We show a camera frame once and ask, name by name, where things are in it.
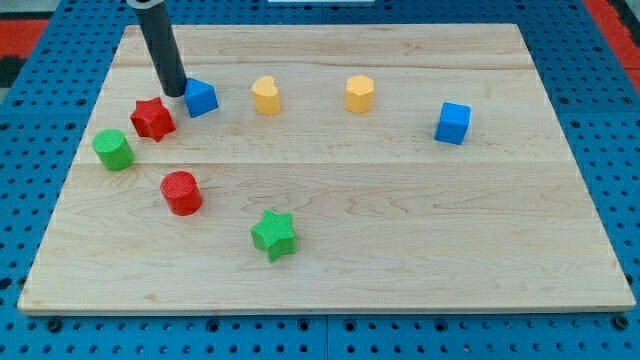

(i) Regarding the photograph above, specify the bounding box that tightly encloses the black cylindrical robot arm rod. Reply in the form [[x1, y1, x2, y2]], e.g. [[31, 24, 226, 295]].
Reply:
[[126, 0, 187, 97]]

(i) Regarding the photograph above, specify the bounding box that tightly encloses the light wooden board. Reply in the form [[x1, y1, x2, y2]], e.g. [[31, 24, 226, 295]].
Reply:
[[18, 24, 636, 316]]

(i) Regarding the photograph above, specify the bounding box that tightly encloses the green star block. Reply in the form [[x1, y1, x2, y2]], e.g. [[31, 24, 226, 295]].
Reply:
[[250, 209, 296, 263]]

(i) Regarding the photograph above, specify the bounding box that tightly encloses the yellow hexagon block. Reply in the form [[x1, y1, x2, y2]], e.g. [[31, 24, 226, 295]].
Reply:
[[344, 75, 375, 114]]

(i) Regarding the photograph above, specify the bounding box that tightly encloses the yellow heart block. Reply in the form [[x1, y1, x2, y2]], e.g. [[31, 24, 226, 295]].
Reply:
[[251, 76, 281, 115]]

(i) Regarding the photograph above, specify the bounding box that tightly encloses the red cylinder block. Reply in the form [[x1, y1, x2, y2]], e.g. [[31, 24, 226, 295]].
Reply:
[[160, 171, 203, 216]]

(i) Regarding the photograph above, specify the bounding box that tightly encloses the blue cube block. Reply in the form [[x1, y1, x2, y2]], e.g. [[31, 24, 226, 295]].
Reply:
[[434, 102, 471, 145]]

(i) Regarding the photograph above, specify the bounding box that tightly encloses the red star block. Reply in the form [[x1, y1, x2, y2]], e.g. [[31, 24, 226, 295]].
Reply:
[[130, 97, 176, 142]]

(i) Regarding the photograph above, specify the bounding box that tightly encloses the green cylinder block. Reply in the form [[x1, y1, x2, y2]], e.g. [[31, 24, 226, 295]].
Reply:
[[92, 129, 135, 171]]

